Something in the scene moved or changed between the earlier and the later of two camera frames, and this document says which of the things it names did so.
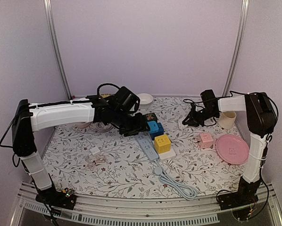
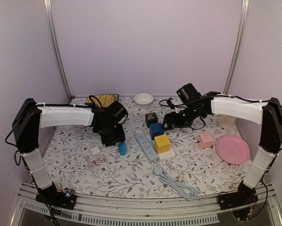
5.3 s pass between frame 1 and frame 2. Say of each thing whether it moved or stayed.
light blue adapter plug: moved
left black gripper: moved
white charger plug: stayed
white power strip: stayed
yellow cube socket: stayed
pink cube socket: stayed
